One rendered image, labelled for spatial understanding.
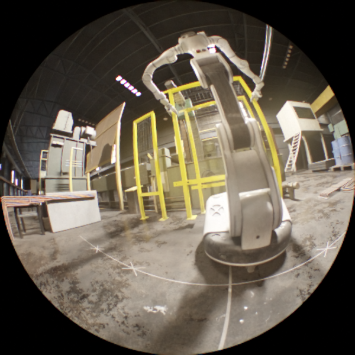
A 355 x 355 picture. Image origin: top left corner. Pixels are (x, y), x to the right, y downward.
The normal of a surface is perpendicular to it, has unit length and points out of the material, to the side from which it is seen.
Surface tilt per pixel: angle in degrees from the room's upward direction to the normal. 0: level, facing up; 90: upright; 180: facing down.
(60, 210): 90
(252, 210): 62
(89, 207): 90
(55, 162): 90
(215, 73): 112
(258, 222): 90
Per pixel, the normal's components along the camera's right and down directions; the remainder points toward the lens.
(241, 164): -0.43, -0.43
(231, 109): -0.33, 0.37
